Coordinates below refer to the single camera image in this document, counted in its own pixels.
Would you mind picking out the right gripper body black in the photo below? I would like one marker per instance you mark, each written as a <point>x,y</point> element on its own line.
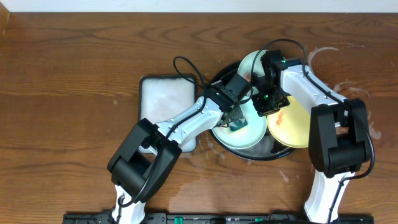
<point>270,101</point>

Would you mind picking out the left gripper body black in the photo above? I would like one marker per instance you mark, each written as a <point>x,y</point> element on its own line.
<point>235,117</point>

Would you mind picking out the green yellow sponge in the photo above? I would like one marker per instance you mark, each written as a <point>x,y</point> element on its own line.
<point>238,124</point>

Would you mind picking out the mint plate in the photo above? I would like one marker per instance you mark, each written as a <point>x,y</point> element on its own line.
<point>247,136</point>
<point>245,66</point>

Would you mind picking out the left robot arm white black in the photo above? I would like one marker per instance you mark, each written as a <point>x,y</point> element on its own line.
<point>146,157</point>

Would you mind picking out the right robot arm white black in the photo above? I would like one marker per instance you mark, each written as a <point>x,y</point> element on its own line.
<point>339,141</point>

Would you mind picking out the round black tray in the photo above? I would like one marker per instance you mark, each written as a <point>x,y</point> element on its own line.
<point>267,149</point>

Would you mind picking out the black rectangular soapy water tray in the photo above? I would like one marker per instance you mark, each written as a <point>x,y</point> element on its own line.
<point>163,97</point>

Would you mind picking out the yellow plate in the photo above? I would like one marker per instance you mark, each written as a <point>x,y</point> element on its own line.
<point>290,125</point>

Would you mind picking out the mint plate top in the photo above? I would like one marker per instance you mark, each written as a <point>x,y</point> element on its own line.
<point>245,66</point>

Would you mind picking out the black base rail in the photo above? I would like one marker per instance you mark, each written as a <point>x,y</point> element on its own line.
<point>162,218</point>

